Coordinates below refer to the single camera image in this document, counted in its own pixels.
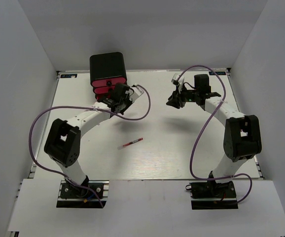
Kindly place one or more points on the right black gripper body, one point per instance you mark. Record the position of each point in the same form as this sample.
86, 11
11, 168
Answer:
189, 96

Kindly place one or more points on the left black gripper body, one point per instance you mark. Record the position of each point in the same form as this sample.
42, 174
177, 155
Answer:
125, 103

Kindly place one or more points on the pink top drawer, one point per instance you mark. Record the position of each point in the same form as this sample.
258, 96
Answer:
107, 82

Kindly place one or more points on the red gel pen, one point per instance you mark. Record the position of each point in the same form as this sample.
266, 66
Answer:
129, 143

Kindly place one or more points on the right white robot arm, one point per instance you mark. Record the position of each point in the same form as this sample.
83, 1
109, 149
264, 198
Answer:
242, 140

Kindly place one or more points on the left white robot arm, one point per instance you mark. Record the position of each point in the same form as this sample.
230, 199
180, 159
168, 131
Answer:
64, 138

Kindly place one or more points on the right blue table label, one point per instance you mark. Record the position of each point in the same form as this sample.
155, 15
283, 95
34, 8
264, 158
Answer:
220, 73

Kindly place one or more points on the blue table label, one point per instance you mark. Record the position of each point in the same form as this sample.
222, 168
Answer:
220, 73
68, 76

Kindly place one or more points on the black drawer cabinet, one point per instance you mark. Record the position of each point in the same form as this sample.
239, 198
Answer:
107, 65

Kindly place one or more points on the left blue table label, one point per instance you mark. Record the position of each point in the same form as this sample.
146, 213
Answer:
68, 76

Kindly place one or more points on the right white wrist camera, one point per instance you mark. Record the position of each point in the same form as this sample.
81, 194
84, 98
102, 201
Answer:
178, 81

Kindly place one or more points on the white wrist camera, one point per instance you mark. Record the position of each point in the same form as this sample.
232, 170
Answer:
135, 92
178, 81

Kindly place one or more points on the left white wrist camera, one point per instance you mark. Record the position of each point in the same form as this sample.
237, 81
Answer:
135, 92

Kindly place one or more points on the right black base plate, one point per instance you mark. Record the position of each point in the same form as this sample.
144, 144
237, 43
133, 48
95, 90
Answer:
212, 196

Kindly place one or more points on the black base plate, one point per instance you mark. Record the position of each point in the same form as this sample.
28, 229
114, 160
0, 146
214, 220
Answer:
212, 196
70, 197

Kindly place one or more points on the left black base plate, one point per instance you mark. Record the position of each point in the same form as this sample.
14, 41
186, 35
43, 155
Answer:
70, 197

